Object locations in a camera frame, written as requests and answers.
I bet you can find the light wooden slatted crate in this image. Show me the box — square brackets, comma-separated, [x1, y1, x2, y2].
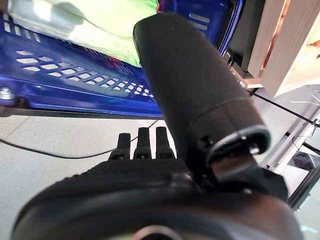
[247, 0, 320, 98]

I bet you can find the long black floor cable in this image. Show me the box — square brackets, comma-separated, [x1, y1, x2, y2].
[0, 119, 161, 160]

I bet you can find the blue plastic shopping basket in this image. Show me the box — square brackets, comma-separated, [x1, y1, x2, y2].
[0, 0, 251, 118]

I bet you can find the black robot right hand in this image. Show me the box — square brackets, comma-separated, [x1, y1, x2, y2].
[9, 12, 303, 240]

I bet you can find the green white napa cabbage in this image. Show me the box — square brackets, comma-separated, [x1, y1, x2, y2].
[7, 0, 161, 68]

